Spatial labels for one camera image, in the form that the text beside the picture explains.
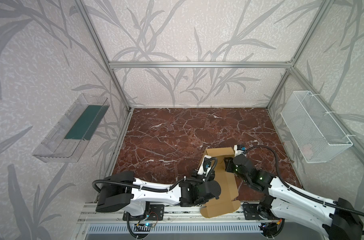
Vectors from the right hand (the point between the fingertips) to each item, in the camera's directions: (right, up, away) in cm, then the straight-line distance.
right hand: (224, 154), depth 83 cm
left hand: (-10, 0, -9) cm, 13 cm away
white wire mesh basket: (+36, +12, -20) cm, 42 cm away
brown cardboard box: (-1, -25, -5) cm, 25 cm away
